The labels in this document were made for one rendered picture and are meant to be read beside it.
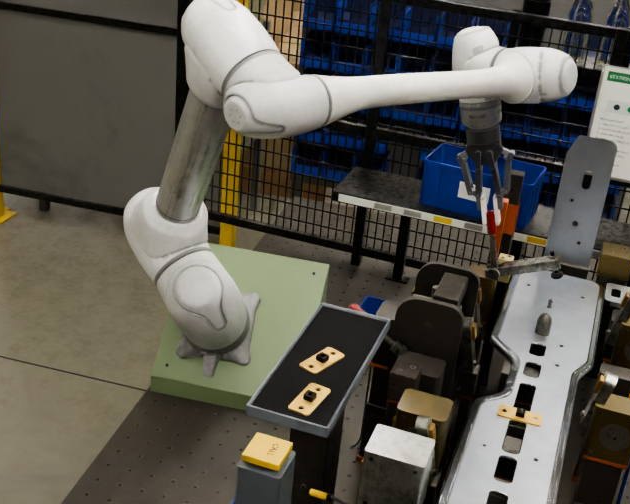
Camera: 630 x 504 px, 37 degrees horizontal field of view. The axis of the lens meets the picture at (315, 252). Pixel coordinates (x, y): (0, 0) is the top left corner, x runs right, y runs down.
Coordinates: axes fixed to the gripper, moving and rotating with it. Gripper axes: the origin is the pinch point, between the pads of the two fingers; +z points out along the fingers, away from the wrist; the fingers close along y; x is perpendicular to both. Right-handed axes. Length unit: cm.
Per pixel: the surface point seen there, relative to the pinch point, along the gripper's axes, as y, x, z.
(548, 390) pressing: 15.6, -35.3, 25.7
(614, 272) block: 24.7, 23.3, 26.8
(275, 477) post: -14, -99, 3
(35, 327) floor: -202, 70, 72
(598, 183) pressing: 21.6, 26.6, 4.1
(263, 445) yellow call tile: -17, -95, 0
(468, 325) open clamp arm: 0.5, -34.3, 11.8
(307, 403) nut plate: -15, -83, 0
